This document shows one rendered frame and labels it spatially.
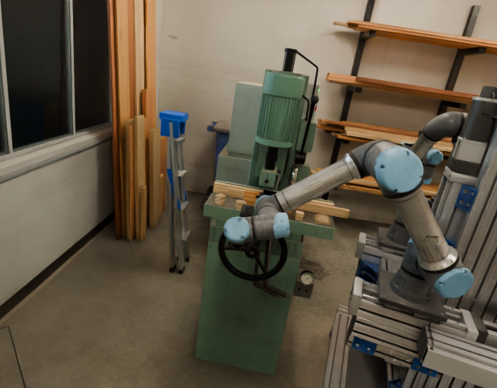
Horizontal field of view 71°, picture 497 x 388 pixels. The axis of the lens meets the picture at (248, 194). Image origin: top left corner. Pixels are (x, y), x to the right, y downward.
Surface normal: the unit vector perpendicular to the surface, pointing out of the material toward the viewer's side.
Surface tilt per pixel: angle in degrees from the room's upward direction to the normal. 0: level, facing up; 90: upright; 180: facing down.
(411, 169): 84
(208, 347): 90
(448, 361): 90
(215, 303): 90
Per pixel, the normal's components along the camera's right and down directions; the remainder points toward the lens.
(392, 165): -0.04, 0.24
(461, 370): -0.33, 0.27
